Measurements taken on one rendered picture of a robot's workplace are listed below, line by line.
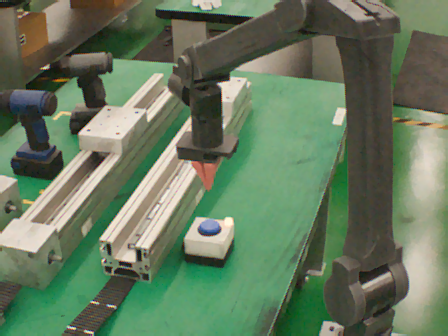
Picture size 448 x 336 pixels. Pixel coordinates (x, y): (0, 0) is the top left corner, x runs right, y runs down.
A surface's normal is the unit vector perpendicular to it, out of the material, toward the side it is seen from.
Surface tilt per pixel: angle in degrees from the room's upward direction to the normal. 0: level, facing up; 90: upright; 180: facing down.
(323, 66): 90
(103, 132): 0
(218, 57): 88
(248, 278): 0
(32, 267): 90
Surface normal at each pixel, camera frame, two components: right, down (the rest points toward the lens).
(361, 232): -0.88, 0.15
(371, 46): 0.42, 0.23
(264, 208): -0.06, -0.88
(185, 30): -0.38, 0.46
